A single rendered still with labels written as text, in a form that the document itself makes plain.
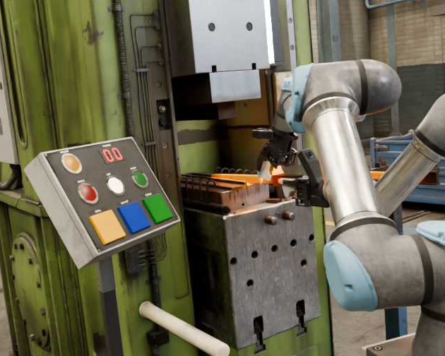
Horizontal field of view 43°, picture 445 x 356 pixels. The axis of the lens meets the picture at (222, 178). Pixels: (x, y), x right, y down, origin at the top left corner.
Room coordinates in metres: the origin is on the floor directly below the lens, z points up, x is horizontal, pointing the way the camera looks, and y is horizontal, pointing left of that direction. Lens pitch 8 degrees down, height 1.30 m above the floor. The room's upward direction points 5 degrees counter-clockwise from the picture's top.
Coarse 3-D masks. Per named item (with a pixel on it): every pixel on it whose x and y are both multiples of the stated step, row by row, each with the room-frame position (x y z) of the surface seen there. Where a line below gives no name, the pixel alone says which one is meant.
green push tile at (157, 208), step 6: (144, 198) 1.47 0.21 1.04; (150, 198) 1.49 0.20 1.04; (156, 198) 1.51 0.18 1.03; (162, 198) 1.53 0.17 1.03; (144, 204) 1.47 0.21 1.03; (150, 204) 1.48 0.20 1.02; (156, 204) 1.49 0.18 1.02; (162, 204) 1.51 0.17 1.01; (150, 210) 1.46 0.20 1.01; (156, 210) 1.48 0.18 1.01; (162, 210) 1.49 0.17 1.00; (168, 210) 1.51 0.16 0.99; (156, 216) 1.46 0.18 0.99; (162, 216) 1.48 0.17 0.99; (168, 216) 1.50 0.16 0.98; (156, 222) 1.45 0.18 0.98
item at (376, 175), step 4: (372, 172) 1.92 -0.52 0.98; (376, 172) 1.91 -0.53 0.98; (380, 172) 1.91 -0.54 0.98; (384, 172) 1.90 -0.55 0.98; (432, 172) 1.76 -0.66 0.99; (436, 172) 1.76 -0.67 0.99; (372, 176) 1.92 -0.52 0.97; (376, 176) 1.91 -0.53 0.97; (380, 176) 1.90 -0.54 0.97; (428, 176) 1.78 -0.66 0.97; (432, 176) 1.77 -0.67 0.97; (436, 176) 1.76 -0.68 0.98; (424, 180) 1.79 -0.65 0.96; (428, 180) 1.78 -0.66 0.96; (432, 180) 1.77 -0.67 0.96; (436, 180) 1.76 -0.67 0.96; (424, 184) 1.78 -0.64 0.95; (428, 184) 1.77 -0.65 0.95; (432, 184) 1.76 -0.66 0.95; (436, 184) 1.76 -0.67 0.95
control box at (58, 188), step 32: (32, 160) 1.34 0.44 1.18; (96, 160) 1.44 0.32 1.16; (128, 160) 1.53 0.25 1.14; (64, 192) 1.30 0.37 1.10; (96, 192) 1.37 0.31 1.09; (128, 192) 1.45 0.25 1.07; (160, 192) 1.55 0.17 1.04; (64, 224) 1.30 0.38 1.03; (160, 224) 1.47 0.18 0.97; (96, 256) 1.25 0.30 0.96
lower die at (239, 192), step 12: (216, 180) 1.99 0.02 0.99; (228, 180) 1.93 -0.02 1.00; (192, 192) 1.95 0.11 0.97; (204, 192) 1.88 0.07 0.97; (216, 192) 1.82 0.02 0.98; (228, 192) 1.82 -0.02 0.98; (240, 192) 1.85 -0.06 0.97; (252, 192) 1.87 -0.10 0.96; (264, 192) 1.90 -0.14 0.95; (228, 204) 1.82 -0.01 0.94; (240, 204) 1.84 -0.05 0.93; (252, 204) 1.87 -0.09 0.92
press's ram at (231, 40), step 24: (168, 0) 1.87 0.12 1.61; (192, 0) 1.78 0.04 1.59; (216, 0) 1.83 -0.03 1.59; (240, 0) 1.88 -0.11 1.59; (264, 0) 1.94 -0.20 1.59; (168, 24) 1.89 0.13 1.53; (192, 24) 1.78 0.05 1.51; (216, 24) 1.83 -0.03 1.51; (240, 24) 1.88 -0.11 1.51; (264, 24) 1.94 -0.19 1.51; (168, 48) 1.90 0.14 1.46; (192, 48) 1.78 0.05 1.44; (216, 48) 1.82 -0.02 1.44; (240, 48) 1.87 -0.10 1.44; (264, 48) 1.93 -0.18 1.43; (192, 72) 1.79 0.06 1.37
